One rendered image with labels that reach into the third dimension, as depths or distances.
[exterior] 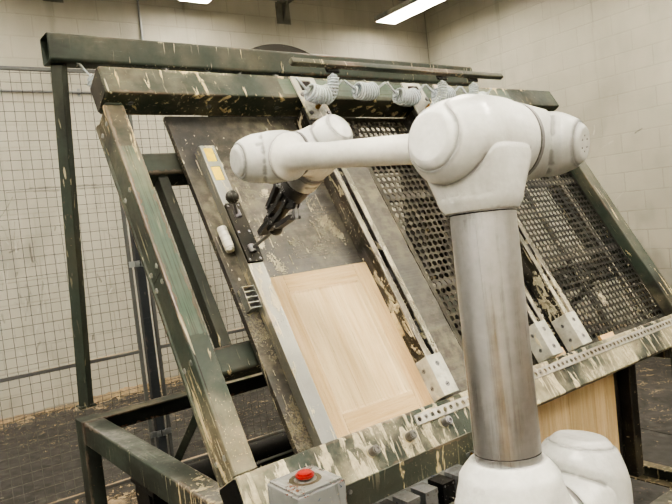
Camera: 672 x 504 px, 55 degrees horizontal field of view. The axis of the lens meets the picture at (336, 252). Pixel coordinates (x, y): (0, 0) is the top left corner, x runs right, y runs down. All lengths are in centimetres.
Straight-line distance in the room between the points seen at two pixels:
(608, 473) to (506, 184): 50
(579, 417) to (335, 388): 134
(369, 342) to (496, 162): 106
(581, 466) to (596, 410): 181
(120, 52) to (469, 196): 185
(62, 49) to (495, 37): 653
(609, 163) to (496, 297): 649
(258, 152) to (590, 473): 85
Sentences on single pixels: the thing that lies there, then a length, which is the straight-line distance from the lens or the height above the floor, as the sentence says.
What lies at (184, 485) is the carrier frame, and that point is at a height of 79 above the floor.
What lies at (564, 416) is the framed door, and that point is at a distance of 277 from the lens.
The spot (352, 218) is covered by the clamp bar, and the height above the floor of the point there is 145.
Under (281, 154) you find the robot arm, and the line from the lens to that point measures 135.
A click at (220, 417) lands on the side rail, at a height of 102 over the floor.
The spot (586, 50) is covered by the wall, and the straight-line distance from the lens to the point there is 763.
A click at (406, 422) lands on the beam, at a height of 88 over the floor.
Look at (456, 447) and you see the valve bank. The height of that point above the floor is 78.
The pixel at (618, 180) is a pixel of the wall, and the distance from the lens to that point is 737.
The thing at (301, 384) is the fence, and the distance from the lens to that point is 171.
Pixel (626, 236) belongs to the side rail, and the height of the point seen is 124.
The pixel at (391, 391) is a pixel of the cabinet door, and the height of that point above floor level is 95.
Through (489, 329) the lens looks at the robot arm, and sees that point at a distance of 97.
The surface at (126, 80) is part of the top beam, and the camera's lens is 202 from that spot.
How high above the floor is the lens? 146
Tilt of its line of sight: 3 degrees down
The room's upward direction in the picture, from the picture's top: 6 degrees counter-clockwise
